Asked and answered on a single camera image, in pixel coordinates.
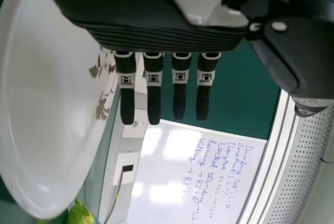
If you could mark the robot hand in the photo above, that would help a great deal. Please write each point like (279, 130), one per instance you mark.
(146, 12)

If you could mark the yellow-green biscuit packet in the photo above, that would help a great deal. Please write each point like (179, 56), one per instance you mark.
(79, 213)

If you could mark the whiteboard with blue writing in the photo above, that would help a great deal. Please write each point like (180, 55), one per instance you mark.
(169, 169)

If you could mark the white plate with leaf pattern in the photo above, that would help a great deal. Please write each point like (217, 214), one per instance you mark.
(39, 91)

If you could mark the white panel with black slot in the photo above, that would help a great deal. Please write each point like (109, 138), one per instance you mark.
(122, 158)

